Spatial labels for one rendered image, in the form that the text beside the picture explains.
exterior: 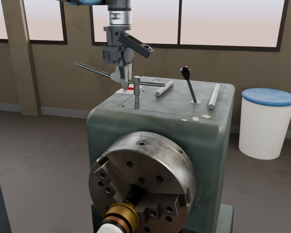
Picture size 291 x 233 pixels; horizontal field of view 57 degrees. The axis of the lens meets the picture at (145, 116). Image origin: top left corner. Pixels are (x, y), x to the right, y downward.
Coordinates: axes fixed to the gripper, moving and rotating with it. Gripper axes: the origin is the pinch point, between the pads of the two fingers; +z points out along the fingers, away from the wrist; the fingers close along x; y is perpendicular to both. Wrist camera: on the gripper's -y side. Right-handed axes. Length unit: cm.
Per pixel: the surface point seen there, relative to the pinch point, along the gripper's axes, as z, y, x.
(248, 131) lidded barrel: 103, -51, -216
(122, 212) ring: 22.0, -13.4, 34.3
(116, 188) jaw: 19.8, -9.0, 28.5
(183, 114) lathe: 8.4, -19.7, -2.2
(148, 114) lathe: 8.4, -8.7, 1.9
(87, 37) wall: 13, 172, -251
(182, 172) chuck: 16.6, -24.9, 19.5
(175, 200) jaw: 21.1, -24.8, 26.2
